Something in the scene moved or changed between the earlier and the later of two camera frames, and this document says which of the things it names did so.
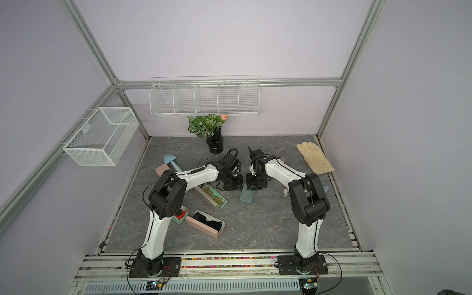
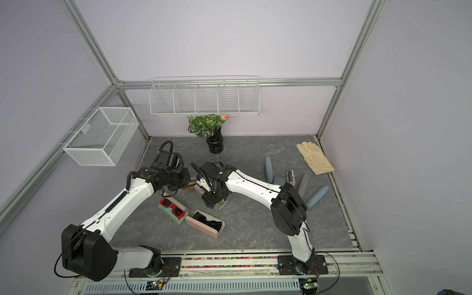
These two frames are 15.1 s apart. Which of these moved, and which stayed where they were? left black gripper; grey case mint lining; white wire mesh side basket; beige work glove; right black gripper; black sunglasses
Moved: left black gripper; right black gripper
Stayed: black sunglasses; white wire mesh side basket; beige work glove; grey case mint lining
